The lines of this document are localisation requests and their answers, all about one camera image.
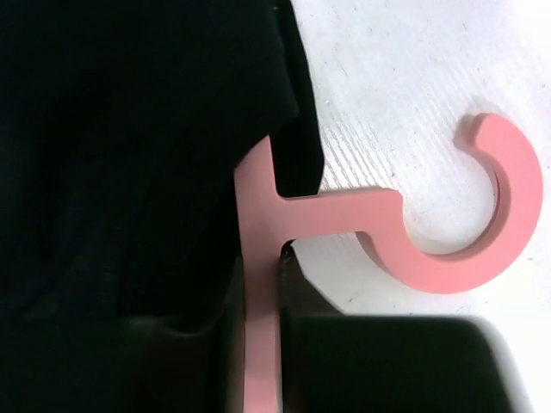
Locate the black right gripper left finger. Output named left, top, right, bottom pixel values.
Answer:
left=107, top=257, right=245, bottom=412

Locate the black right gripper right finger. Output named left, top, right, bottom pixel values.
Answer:
left=277, top=245, right=530, bottom=412

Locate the pink hanger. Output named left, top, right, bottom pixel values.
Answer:
left=234, top=114, right=543, bottom=412

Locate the black t shirt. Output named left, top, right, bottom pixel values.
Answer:
left=1, top=1, right=324, bottom=412

